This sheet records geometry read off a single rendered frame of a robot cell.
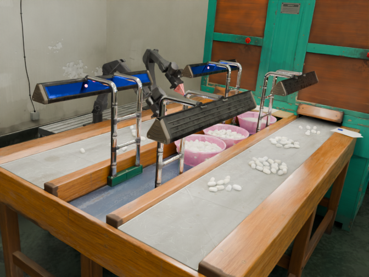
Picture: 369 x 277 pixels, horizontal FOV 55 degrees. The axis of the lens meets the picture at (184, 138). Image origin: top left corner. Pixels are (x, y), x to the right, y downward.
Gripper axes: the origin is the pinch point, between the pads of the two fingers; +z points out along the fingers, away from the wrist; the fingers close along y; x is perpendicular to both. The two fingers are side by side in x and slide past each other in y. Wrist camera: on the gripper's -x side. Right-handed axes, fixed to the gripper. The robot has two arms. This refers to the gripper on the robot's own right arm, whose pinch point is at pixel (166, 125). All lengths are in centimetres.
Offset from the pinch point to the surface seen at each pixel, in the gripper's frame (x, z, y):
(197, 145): -20.0, 24.1, -13.6
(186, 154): -20.8, 26.0, -26.7
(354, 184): -37, 99, 91
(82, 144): 9, -7, -54
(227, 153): -34, 37, -16
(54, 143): 12, -13, -65
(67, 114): 186, -120, 93
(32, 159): 10, -8, -81
